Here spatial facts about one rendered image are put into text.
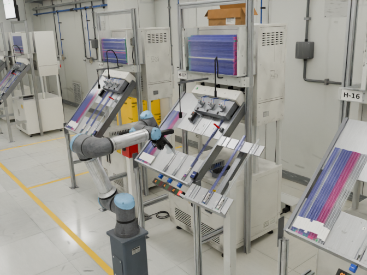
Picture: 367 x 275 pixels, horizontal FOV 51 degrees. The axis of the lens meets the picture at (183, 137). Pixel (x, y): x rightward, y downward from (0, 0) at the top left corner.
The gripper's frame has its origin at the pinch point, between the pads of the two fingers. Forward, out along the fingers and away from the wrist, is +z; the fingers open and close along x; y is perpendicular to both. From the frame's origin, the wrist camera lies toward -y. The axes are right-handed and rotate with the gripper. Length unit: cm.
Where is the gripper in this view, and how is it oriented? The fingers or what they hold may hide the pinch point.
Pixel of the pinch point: (170, 151)
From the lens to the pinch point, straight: 263.9
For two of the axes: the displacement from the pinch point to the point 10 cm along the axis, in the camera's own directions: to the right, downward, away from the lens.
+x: 6.2, 2.0, -7.6
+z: 3.9, 7.6, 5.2
